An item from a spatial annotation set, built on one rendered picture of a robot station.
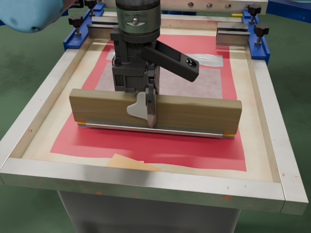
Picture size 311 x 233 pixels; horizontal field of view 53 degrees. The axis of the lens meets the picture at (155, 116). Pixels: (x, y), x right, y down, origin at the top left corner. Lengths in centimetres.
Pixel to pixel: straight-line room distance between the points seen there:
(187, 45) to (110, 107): 48
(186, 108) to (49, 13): 34
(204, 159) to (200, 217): 19
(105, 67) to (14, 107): 167
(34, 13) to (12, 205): 156
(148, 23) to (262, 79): 42
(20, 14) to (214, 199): 41
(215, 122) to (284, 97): 199
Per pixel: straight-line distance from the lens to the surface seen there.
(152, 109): 60
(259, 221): 176
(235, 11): 124
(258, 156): 68
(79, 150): 68
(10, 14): 43
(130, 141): 68
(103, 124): 68
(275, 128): 70
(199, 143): 68
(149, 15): 52
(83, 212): 84
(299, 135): 230
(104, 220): 85
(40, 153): 70
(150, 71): 57
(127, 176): 57
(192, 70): 57
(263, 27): 97
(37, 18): 41
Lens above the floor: 143
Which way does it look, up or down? 40 degrees down
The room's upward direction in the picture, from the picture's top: straight up
